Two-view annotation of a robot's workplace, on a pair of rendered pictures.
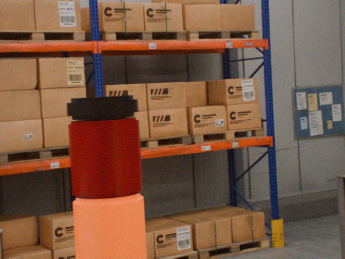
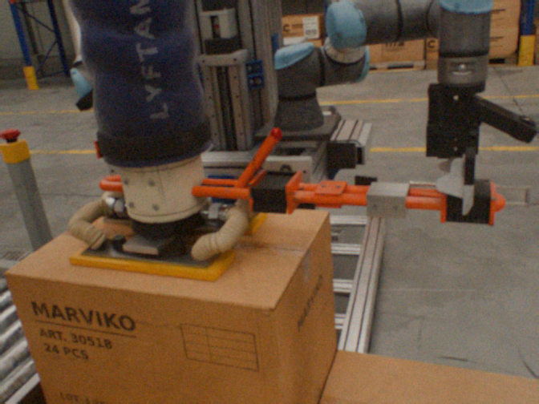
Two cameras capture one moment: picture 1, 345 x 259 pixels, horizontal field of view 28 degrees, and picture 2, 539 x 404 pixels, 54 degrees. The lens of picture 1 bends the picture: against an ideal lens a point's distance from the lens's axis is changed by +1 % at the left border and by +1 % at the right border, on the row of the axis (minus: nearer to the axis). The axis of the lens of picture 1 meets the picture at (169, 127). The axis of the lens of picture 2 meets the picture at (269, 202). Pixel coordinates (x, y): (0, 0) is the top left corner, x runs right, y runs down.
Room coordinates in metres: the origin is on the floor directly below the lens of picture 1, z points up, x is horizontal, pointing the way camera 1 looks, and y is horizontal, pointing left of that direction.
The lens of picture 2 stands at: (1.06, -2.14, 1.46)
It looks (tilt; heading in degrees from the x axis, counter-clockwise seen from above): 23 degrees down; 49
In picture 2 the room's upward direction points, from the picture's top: 6 degrees counter-clockwise
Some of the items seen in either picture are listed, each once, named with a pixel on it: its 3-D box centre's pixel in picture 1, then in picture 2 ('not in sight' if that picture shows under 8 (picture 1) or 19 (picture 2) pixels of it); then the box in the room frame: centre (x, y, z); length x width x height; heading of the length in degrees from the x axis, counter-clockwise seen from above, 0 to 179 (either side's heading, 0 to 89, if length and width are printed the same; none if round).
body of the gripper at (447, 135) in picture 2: not in sight; (455, 119); (1.84, -1.73, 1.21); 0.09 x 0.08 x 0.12; 117
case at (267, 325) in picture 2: not in sight; (189, 314); (1.58, -1.22, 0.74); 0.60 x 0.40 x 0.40; 117
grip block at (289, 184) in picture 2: not in sight; (276, 191); (1.70, -1.44, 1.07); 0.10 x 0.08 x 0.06; 26
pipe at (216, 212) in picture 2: not in sight; (169, 213); (1.58, -1.22, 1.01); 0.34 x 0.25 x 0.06; 116
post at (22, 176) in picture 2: not in sight; (48, 262); (1.61, -0.15, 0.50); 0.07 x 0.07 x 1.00; 26
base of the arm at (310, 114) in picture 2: not in sight; (297, 108); (2.17, -1.06, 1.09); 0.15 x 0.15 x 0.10
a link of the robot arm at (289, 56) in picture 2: not in sight; (297, 68); (2.17, -1.06, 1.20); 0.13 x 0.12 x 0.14; 144
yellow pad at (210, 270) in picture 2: not in sight; (149, 250); (1.50, -1.26, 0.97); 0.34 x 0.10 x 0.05; 116
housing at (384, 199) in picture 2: not in sight; (387, 199); (1.79, -1.63, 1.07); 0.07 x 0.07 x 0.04; 26
